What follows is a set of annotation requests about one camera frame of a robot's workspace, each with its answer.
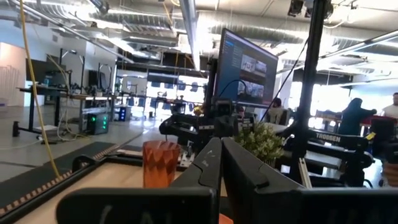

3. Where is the computer with green lights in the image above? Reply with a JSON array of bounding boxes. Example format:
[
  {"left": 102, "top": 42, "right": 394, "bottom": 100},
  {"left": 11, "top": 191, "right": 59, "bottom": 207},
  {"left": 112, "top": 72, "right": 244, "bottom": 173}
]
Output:
[{"left": 86, "top": 111, "right": 109, "bottom": 136}]

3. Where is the computer with blue lights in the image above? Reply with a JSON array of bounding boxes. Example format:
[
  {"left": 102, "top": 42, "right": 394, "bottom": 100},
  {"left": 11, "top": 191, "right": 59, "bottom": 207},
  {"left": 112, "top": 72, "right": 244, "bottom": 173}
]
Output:
[{"left": 117, "top": 106, "right": 132, "bottom": 123}]

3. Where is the orange faceted plastic cup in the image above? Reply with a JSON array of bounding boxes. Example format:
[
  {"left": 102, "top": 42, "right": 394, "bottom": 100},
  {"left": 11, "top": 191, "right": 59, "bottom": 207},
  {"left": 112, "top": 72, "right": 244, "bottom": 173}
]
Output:
[{"left": 142, "top": 140, "right": 182, "bottom": 189}]

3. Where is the small potted plant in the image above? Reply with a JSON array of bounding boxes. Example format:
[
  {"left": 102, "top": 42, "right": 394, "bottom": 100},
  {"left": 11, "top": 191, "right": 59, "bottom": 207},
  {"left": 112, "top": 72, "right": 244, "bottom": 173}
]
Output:
[{"left": 233, "top": 122, "right": 285, "bottom": 169}]

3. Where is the black metal table frame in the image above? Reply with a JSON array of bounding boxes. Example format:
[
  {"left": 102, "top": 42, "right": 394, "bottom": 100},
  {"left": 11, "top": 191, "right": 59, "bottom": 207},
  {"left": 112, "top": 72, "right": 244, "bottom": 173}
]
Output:
[{"left": 0, "top": 0, "right": 330, "bottom": 224}]

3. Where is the black standing desk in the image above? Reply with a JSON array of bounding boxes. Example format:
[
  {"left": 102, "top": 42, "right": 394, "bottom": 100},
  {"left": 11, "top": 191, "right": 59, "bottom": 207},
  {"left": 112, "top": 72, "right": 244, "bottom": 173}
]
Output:
[{"left": 17, "top": 86, "right": 68, "bottom": 135}]

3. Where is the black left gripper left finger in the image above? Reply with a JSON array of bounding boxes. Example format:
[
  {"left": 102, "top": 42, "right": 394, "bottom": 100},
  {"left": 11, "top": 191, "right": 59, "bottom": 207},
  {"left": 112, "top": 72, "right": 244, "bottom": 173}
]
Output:
[{"left": 57, "top": 137, "right": 223, "bottom": 224}]

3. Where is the hazard-striped black floor mat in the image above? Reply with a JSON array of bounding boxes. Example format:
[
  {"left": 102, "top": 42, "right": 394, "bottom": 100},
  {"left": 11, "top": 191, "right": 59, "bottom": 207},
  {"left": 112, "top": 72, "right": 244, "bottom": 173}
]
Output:
[{"left": 0, "top": 141, "right": 121, "bottom": 218}]

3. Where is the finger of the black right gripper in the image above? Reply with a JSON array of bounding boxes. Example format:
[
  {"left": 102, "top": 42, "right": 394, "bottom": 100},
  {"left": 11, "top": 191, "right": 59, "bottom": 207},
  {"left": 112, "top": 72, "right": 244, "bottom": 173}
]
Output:
[
  {"left": 159, "top": 120, "right": 200, "bottom": 140},
  {"left": 169, "top": 113, "right": 200, "bottom": 124}
]

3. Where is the silver ventilation duct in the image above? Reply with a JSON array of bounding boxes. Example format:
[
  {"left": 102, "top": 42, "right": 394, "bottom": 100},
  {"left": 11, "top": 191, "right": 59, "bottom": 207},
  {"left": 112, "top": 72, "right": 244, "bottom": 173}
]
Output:
[{"left": 198, "top": 12, "right": 312, "bottom": 44}]

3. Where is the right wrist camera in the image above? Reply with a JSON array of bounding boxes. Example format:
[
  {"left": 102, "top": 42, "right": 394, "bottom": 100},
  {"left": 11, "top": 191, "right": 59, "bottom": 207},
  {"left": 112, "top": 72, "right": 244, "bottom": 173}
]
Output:
[{"left": 212, "top": 98, "right": 234, "bottom": 121}]

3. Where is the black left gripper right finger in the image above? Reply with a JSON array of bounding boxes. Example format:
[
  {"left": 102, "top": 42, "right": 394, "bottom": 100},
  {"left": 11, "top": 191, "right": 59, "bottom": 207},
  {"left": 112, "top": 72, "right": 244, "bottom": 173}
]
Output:
[{"left": 221, "top": 137, "right": 398, "bottom": 224}]

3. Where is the long ceiling light strip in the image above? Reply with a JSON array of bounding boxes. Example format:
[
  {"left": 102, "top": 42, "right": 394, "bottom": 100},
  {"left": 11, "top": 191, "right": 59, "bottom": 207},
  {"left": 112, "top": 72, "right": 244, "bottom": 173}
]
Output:
[{"left": 179, "top": 0, "right": 202, "bottom": 72}]

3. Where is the yellow hanging cable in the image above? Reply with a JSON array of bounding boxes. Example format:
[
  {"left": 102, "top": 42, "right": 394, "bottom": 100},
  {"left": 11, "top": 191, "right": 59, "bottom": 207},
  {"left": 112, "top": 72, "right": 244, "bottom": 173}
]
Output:
[{"left": 18, "top": 0, "right": 62, "bottom": 179}]

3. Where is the computer monitor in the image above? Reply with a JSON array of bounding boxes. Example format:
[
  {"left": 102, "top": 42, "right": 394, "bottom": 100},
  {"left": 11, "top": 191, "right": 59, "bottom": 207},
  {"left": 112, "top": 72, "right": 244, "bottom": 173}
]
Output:
[{"left": 213, "top": 27, "right": 280, "bottom": 109}]

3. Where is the person's hand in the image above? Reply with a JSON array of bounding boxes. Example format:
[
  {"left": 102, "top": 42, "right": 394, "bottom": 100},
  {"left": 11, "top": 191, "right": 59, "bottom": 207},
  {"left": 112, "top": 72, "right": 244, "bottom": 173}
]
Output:
[{"left": 382, "top": 161, "right": 398, "bottom": 188}]

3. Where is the person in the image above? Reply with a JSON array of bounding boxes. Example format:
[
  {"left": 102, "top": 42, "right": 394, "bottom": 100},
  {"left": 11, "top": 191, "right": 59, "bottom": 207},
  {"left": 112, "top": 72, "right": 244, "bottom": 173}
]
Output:
[
  {"left": 337, "top": 97, "right": 377, "bottom": 136},
  {"left": 381, "top": 91, "right": 398, "bottom": 119},
  {"left": 266, "top": 97, "right": 286, "bottom": 125}
]

